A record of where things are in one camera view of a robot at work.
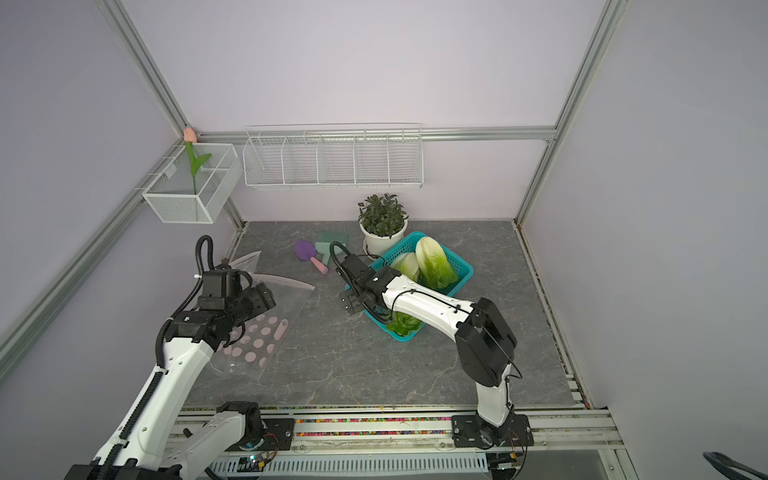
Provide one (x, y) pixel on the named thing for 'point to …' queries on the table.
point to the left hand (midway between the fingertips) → (259, 301)
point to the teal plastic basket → (406, 336)
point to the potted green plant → (383, 222)
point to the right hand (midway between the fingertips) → (361, 292)
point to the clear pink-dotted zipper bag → (252, 343)
